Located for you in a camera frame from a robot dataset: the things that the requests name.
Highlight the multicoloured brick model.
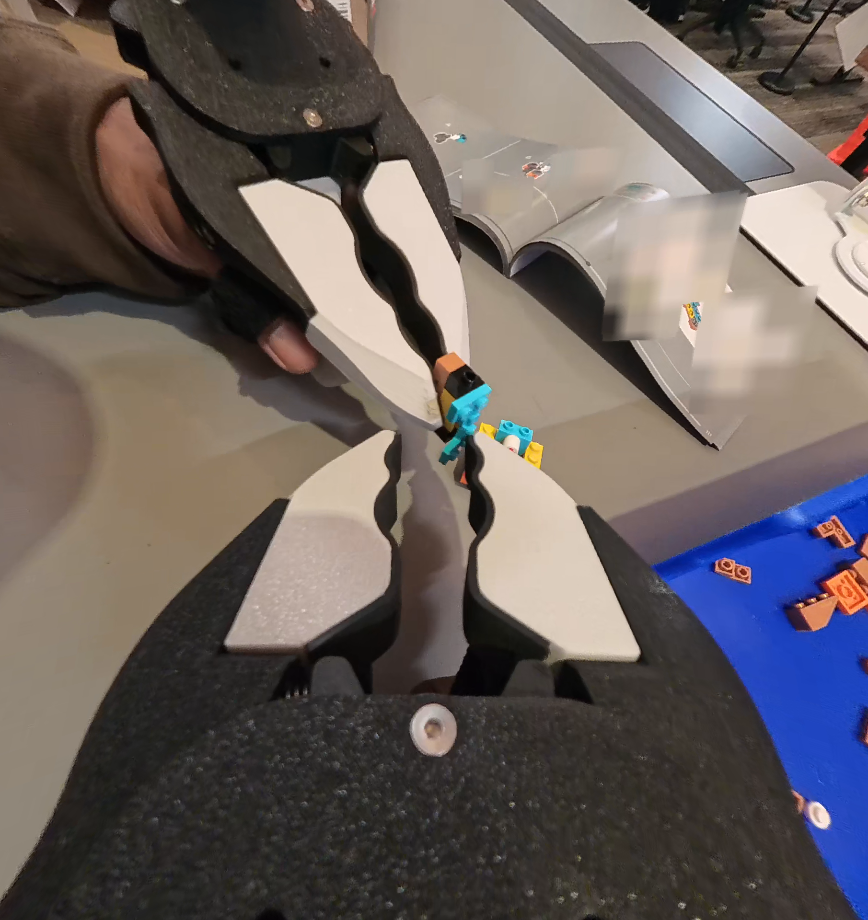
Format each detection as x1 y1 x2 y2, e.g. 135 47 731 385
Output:
459 418 545 487

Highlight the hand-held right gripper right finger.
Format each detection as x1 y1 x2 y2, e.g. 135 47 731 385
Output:
464 432 643 674

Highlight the grey desk cable flap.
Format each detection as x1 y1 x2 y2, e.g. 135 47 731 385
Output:
504 0 796 185

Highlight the brick instruction booklet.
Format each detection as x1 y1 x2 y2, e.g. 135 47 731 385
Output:
411 92 752 451

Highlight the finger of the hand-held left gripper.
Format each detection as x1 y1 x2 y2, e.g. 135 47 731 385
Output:
237 178 443 432
360 158 472 362

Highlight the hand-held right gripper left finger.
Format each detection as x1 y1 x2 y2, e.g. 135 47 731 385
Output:
222 431 404 669

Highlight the person's left hand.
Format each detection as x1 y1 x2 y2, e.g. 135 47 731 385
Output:
92 95 320 376

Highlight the yellow and black brick assembly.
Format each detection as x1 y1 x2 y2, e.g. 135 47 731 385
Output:
432 351 486 441

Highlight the black stand base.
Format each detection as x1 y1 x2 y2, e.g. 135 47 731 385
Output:
756 0 850 96

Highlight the pile of loose bricks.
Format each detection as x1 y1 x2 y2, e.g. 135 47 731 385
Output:
713 513 868 832

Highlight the white desk stand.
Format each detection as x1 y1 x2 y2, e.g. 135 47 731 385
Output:
738 153 868 362

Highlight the blue storage bin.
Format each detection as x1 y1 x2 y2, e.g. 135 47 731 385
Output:
651 463 868 920

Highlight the person's left forearm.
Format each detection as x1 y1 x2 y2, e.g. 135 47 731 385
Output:
0 9 192 308

